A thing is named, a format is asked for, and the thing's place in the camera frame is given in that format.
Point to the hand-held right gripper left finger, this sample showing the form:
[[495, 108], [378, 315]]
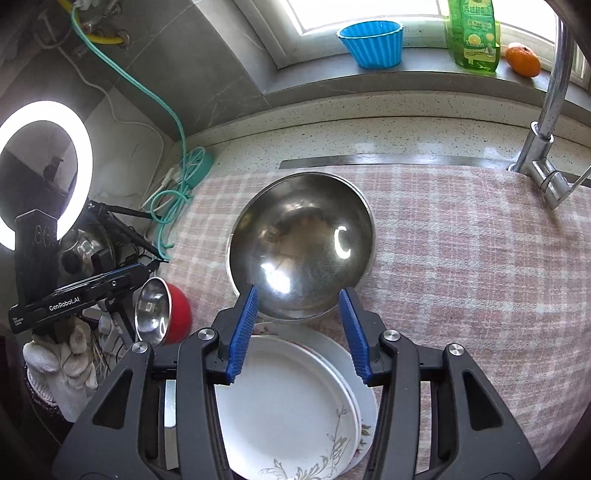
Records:
[[242, 332]]

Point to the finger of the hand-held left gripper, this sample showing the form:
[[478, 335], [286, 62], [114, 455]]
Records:
[[150, 266]]

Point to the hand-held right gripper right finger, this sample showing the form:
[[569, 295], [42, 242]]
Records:
[[353, 332]]

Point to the grey floral white plate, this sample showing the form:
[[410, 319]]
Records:
[[277, 406]]

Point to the large pink flower plate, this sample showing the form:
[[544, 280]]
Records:
[[369, 415]]

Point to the stainless steel bowl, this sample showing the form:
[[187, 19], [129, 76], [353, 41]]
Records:
[[295, 244]]

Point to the person's left hand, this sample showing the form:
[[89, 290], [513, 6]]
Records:
[[60, 364]]

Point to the stainless steel pot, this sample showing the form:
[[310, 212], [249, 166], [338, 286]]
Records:
[[85, 249]]

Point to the red steel-lined bowl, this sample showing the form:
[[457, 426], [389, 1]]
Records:
[[178, 314]]

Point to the black tripod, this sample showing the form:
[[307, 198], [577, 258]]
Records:
[[97, 206]]

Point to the teal power strip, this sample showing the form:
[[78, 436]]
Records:
[[203, 166]]

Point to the pink checked cloth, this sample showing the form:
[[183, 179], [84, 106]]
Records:
[[461, 277]]

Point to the chrome kitchen faucet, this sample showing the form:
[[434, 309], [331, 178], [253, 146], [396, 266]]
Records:
[[535, 147]]

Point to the blue fluted plastic cup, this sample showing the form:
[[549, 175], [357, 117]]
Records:
[[374, 46]]

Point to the green dish soap bottle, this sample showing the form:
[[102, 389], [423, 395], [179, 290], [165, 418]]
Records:
[[471, 41]]

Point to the orange fruit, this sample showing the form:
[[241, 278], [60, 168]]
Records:
[[524, 60]]

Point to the white frame window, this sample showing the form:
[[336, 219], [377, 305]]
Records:
[[323, 14]]

